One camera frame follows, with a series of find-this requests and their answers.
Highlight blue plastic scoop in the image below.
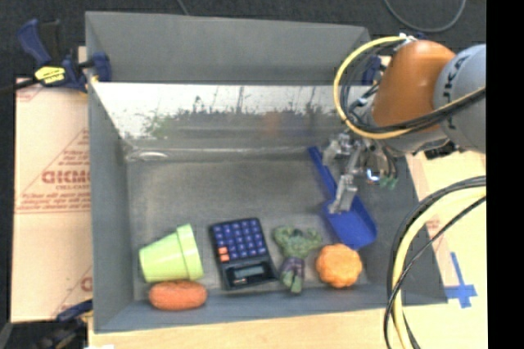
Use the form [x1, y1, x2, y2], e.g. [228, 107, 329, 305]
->
[307, 145, 378, 252]

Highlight orange toy pumpkin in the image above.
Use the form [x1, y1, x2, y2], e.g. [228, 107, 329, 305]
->
[314, 242, 364, 290]

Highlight brown cardboard board red print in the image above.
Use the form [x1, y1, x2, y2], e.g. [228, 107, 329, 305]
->
[10, 77, 94, 324]

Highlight black cylinder on white bracket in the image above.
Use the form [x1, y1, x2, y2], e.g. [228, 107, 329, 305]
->
[423, 140, 458, 161]

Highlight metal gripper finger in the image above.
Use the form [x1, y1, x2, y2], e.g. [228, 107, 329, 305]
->
[322, 134, 353, 168]
[328, 174, 359, 215]

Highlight orange-brown toy bread roll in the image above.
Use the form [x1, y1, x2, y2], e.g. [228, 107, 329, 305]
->
[147, 279, 209, 312]

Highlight grey metal bin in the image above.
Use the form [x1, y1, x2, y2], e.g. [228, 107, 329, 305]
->
[84, 11, 448, 334]

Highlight dark blue calculator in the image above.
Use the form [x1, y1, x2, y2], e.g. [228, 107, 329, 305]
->
[208, 217, 280, 292]

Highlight green toy figure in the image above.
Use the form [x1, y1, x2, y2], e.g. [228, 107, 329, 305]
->
[272, 224, 323, 295]

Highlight light green plastic cup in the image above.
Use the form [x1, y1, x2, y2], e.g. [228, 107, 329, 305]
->
[138, 223, 206, 284]

